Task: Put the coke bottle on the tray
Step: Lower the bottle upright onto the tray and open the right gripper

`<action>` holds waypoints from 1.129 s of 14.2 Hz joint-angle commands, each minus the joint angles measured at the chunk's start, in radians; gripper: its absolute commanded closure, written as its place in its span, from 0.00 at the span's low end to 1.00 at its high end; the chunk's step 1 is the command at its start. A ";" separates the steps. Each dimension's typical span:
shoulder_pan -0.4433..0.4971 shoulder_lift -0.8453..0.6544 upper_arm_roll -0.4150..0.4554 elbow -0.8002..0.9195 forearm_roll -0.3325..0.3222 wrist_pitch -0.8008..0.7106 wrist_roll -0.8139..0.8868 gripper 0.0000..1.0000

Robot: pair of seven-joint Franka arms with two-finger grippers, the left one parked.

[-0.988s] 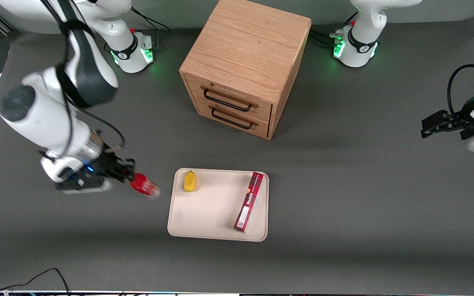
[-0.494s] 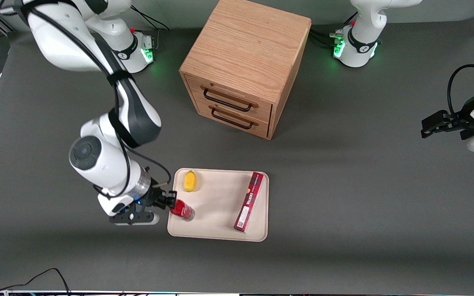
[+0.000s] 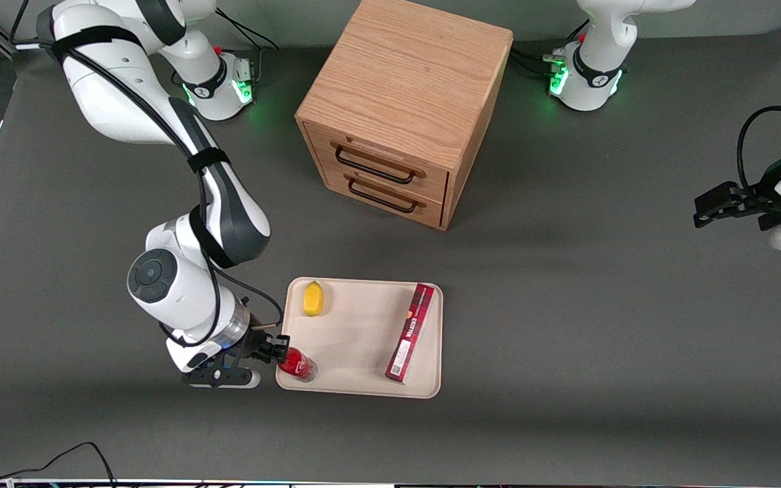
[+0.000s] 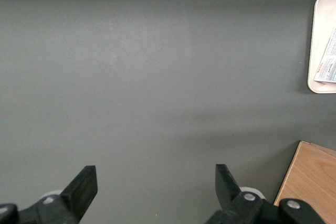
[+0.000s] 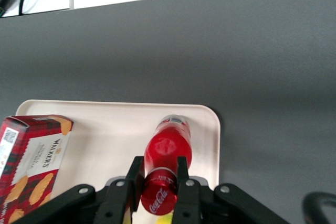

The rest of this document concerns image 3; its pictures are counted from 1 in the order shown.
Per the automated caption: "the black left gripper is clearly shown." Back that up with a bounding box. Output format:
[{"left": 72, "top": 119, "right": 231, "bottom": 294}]
[{"left": 693, "top": 179, "right": 781, "bottom": 232}]

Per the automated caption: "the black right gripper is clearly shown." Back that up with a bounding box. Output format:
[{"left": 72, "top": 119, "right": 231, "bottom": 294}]
[{"left": 231, "top": 327, "right": 291, "bottom": 367}]

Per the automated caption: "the small red coke bottle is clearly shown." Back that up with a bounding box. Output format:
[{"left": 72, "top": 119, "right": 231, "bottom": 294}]
[{"left": 278, "top": 347, "right": 319, "bottom": 383}]

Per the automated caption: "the cream plastic tray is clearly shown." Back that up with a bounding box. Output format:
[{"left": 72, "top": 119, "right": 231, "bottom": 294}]
[{"left": 275, "top": 277, "right": 444, "bottom": 399}]

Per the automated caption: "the yellow lemon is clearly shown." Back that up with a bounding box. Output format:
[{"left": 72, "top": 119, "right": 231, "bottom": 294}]
[{"left": 303, "top": 281, "right": 325, "bottom": 317}]

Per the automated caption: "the red tartan shortbread box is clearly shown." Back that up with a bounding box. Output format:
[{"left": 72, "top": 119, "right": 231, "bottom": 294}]
[{"left": 384, "top": 283, "right": 436, "bottom": 384}]

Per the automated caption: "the oak drawer front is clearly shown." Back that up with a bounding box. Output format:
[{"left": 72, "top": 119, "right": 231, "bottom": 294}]
[
  {"left": 321, "top": 166, "right": 445, "bottom": 229},
  {"left": 304, "top": 124, "right": 451, "bottom": 204}
]

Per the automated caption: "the oak drawer cabinet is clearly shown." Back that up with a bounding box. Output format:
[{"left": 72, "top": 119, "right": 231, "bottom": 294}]
[{"left": 295, "top": 0, "right": 515, "bottom": 231}]

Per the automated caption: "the black velcro strap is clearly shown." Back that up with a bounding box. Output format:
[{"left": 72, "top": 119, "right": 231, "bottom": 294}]
[
  {"left": 187, "top": 147, "right": 232, "bottom": 174},
  {"left": 50, "top": 24, "right": 144, "bottom": 63},
  {"left": 188, "top": 206, "right": 237, "bottom": 269}
]

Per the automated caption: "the black wire drawer handle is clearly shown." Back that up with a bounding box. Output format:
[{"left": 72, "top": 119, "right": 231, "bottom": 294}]
[
  {"left": 347, "top": 178, "right": 421, "bottom": 214},
  {"left": 334, "top": 145, "right": 420, "bottom": 185}
]

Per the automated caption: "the black looping cable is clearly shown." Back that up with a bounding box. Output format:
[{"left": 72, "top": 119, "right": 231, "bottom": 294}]
[{"left": 0, "top": 442, "right": 117, "bottom": 488}]

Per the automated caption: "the black left arm base cable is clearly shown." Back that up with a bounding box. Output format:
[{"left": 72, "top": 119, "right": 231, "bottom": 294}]
[{"left": 511, "top": 46, "right": 567, "bottom": 77}]

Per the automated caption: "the black arm base cable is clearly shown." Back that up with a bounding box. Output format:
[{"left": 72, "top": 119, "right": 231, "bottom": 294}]
[
  {"left": 214, "top": 7, "right": 280, "bottom": 52},
  {"left": 511, "top": 46, "right": 567, "bottom": 77}
]

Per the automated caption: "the black right arm base cable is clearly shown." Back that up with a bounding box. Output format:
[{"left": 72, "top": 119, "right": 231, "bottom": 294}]
[{"left": 214, "top": 7, "right": 280, "bottom": 52}]

